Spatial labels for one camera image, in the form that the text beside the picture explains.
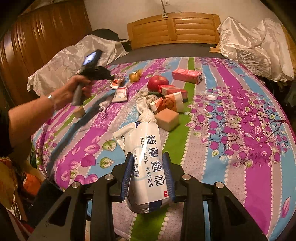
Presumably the small red box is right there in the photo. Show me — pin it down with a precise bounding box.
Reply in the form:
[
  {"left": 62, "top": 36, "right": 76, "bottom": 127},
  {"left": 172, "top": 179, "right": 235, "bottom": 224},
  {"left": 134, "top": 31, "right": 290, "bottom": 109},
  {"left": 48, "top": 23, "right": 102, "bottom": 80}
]
[{"left": 158, "top": 85, "right": 188, "bottom": 102}]

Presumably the person's left hand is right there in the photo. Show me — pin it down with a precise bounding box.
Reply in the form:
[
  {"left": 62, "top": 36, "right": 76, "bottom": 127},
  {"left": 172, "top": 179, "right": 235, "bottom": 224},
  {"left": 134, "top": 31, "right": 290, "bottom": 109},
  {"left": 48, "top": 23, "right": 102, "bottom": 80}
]
[{"left": 55, "top": 75, "right": 92, "bottom": 106}]

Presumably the silver bracelet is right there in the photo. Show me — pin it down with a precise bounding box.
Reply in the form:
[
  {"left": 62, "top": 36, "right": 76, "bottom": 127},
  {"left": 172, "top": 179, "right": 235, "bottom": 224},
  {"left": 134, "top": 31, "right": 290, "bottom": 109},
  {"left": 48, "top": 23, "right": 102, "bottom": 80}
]
[{"left": 47, "top": 94, "right": 57, "bottom": 111}]

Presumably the orange plastic bag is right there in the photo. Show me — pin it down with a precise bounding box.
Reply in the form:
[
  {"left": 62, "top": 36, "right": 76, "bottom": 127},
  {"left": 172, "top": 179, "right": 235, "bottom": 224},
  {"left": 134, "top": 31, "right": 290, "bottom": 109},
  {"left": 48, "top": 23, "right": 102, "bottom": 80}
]
[{"left": 0, "top": 156, "right": 44, "bottom": 222}]

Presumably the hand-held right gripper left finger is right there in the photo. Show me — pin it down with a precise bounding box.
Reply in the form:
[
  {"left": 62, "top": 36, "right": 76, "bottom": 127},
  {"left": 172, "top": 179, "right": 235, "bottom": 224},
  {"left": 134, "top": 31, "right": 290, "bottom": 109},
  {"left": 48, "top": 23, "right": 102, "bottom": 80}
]
[{"left": 28, "top": 152, "right": 136, "bottom": 241}]

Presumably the tan cube block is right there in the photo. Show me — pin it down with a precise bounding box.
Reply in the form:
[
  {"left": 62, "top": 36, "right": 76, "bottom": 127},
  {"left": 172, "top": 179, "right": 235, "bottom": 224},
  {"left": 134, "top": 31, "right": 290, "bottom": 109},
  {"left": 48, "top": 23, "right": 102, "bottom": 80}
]
[{"left": 154, "top": 109, "right": 180, "bottom": 131}]

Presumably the wooden wardrobe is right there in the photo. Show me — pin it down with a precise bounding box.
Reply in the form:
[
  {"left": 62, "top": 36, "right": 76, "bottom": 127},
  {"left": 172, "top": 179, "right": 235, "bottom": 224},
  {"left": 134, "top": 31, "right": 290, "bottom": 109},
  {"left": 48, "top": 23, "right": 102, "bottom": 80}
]
[{"left": 0, "top": 2, "right": 93, "bottom": 106}]

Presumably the orange and white wrapper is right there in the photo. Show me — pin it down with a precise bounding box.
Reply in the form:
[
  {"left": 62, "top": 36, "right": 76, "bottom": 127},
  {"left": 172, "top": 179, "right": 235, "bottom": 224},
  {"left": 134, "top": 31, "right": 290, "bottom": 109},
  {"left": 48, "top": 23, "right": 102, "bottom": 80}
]
[{"left": 109, "top": 75, "right": 125, "bottom": 90}]

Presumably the person's left forearm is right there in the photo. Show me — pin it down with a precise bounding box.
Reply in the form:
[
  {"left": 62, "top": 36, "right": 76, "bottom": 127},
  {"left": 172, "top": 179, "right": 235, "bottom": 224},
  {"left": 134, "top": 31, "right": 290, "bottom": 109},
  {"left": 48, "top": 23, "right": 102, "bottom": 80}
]
[{"left": 8, "top": 92, "right": 58, "bottom": 149}]

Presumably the long pink box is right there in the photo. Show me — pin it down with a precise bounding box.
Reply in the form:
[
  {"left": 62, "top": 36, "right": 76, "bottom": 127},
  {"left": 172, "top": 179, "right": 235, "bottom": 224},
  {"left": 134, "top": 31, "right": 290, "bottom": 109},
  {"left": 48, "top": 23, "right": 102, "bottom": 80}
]
[{"left": 171, "top": 68, "right": 203, "bottom": 84}]

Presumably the grey bed sheet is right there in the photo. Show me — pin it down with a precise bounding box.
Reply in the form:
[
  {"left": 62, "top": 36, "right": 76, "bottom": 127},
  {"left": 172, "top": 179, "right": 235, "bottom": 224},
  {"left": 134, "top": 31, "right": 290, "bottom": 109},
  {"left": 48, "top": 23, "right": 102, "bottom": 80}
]
[{"left": 109, "top": 43, "right": 234, "bottom": 66}]

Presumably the black sleeve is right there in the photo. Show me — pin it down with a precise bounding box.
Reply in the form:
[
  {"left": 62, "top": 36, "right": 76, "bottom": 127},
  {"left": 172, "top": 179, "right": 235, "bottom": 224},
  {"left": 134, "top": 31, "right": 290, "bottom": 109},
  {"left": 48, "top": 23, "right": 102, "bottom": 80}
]
[{"left": 0, "top": 108, "right": 15, "bottom": 158}]

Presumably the small wooden block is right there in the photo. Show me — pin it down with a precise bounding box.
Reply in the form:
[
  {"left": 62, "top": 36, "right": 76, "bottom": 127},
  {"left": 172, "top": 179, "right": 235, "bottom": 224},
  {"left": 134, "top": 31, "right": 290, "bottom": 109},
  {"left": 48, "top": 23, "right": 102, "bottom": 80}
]
[{"left": 74, "top": 107, "right": 86, "bottom": 119}]

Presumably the beige knitted sock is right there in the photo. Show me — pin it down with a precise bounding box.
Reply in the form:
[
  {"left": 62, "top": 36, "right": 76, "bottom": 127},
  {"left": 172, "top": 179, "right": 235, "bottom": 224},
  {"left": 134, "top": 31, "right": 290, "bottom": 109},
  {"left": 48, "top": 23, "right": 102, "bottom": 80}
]
[{"left": 135, "top": 90, "right": 160, "bottom": 124}]

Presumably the crumpled white plastic wrapper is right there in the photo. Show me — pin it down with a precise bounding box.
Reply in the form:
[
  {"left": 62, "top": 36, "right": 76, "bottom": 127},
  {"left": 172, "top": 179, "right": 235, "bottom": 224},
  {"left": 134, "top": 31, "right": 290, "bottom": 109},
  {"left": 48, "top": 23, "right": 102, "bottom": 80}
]
[{"left": 112, "top": 122, "right": 137, "bottom": 151}]

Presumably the wooden bed headboard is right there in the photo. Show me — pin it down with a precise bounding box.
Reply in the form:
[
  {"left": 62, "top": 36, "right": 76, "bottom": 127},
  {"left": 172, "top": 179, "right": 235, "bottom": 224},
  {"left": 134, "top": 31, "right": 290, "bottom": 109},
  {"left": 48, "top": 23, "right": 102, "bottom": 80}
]
[{"left": 127, "top": 12, "right": 221, "bottom": 49}]

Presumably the floral bed cover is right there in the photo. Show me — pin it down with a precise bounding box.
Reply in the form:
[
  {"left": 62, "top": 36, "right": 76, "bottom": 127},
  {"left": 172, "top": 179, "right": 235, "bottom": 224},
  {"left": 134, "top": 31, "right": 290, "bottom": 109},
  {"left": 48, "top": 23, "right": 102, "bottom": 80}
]
[{"left": 30, "top": 57, "right": 295, "bottom": 241}]

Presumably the orange and white packet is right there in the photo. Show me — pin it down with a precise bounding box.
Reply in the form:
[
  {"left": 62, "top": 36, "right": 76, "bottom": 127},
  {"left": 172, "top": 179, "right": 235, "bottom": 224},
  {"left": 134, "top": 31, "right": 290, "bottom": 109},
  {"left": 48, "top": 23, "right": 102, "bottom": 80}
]
[{"left": 150, "top": 91, "right": 184, "bottom": 113}]

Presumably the white satin pillow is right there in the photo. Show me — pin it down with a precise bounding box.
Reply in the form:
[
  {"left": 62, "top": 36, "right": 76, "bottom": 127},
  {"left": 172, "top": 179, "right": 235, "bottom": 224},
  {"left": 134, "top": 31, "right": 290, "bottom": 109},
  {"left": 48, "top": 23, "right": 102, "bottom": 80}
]
[
  {"left": 217, "top": 16, "right": 295, "bottom": 81},
  {"left": 27, "top": 34, "right": 130, "bottom": 92}
]

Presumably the dark cloth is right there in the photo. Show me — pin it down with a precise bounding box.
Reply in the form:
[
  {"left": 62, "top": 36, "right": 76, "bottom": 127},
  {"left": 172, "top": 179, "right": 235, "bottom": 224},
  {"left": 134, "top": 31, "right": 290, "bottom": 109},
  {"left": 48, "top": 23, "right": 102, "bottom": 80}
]
[{"left": 92, "top": 28, "right": 130, "bottom": 43}]

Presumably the white and red tissue packet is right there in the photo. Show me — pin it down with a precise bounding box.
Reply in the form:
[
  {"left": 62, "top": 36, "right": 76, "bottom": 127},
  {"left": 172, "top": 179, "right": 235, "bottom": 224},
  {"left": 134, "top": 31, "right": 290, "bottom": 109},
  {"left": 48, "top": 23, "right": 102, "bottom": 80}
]
[{"left": 112, "top": 85, "right": 129, "bottom": 103}]

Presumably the yellow candy wrapper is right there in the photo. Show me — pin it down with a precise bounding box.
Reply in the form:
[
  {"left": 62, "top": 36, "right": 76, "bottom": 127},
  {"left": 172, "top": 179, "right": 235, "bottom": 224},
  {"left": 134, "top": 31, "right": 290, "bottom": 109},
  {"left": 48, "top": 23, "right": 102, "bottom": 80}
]
[{"left": 129, "top": 71, "right": 142, "bottom": 83}]

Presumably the dark blurred strap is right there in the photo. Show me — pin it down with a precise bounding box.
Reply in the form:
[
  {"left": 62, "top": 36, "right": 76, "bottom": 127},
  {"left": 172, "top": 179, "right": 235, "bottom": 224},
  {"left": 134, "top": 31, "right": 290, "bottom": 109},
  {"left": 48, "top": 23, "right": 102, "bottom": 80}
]
[{"left": 45, "top": 94, "right": 111, "bottom": 179}]

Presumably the red apple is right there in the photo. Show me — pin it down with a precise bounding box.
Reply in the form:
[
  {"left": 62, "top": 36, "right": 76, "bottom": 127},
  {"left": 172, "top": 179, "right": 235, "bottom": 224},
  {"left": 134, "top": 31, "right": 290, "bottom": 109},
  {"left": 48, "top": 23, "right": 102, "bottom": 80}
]
[{"left": 147, "top": 75, "right": 170, "bottom": 93}]

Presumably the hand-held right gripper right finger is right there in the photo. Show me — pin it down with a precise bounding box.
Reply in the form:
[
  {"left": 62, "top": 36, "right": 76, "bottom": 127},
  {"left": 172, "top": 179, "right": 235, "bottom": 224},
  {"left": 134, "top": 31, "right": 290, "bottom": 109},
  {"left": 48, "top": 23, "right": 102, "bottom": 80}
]
[{"left": 162, "top": 152, "right": 269, "bottom": 241}]

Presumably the white wet wipes packet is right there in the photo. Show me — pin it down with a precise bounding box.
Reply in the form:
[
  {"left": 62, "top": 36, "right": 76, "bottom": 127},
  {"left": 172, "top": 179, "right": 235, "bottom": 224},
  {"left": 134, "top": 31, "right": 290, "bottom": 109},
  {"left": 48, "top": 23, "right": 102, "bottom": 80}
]
[{"left": 124, "top": 121, "right": 173, "bottom": 214}]

